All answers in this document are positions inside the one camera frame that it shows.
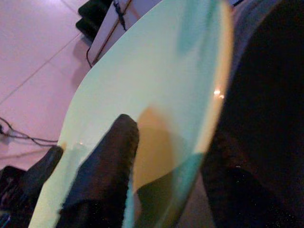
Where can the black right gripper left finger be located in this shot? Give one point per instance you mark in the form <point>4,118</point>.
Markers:
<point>40,175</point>

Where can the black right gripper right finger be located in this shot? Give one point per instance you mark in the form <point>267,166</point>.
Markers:
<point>102,178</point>

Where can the green plate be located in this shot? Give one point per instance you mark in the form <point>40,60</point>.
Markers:
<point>142,71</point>

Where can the white flat panel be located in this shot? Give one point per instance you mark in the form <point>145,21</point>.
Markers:
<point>109,35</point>

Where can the steel sink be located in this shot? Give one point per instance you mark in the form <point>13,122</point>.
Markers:
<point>261,118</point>

